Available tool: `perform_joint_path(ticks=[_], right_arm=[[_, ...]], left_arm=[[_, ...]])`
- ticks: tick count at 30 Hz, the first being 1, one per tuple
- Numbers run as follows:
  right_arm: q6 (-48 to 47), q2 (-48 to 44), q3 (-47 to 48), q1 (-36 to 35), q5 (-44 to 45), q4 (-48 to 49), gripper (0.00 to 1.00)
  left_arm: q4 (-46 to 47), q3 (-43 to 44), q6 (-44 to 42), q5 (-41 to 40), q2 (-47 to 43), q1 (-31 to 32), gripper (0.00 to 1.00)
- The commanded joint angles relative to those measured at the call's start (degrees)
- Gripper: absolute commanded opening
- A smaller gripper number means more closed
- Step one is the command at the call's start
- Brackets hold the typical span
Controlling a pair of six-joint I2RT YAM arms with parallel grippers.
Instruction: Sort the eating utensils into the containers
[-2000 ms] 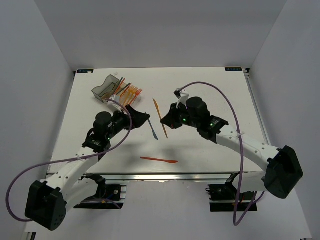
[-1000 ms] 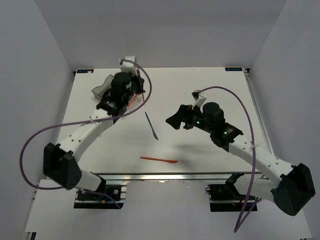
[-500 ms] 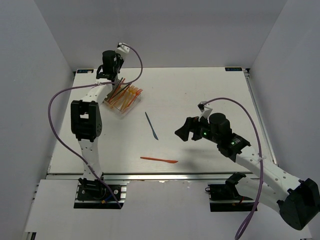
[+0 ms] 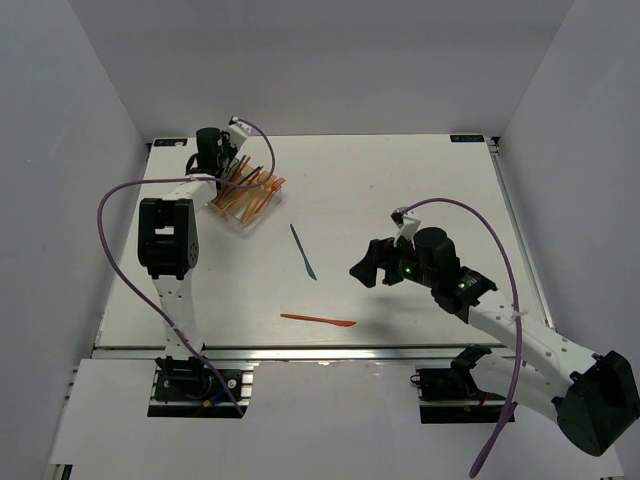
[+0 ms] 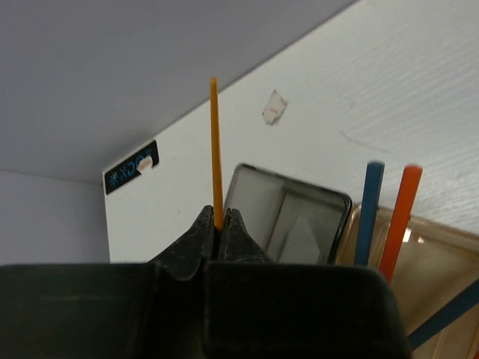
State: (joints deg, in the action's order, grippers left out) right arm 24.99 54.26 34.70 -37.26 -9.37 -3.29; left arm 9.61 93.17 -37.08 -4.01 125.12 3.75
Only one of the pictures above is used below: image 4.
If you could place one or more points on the red plastic chopstick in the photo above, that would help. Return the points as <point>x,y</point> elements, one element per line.
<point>229,193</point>
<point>239,176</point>

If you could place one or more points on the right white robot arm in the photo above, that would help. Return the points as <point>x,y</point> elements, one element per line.
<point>593,398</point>

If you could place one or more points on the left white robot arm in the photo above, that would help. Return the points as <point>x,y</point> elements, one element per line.
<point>168,245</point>

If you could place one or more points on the blue plastic knife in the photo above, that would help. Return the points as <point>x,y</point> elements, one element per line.
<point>307,264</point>

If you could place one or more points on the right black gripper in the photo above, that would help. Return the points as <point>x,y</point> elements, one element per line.
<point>380,254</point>

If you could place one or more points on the aluminium table rail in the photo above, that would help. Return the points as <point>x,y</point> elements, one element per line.
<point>303,354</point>

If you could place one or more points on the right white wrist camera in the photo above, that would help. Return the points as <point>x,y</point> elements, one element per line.
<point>407,224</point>

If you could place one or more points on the red plastic fork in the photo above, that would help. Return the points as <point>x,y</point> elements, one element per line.
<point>273,188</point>

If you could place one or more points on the blue corner sticker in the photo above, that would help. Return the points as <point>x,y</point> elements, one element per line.
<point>170,142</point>
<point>466,138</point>

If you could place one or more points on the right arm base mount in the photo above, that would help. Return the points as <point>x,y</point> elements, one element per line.
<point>450,395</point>

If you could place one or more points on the red plastic knife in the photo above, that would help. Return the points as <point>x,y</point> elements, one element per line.
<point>335,322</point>

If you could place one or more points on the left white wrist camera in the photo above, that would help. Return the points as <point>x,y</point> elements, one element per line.
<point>238,132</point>

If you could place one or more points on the left blue corner sticker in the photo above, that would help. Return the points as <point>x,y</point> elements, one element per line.
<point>170,142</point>

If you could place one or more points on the orange plastic fork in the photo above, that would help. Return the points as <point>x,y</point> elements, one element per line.
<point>266,189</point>
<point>256,195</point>

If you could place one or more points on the right blue corner sticker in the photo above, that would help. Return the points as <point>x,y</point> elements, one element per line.
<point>466,138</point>

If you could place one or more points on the clear container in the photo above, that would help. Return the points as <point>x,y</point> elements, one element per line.
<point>245,226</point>

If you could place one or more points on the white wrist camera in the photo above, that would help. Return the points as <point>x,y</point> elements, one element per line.
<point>407,224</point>
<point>238,132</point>

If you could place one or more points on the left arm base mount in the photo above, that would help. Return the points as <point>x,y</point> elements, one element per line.
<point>189,389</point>

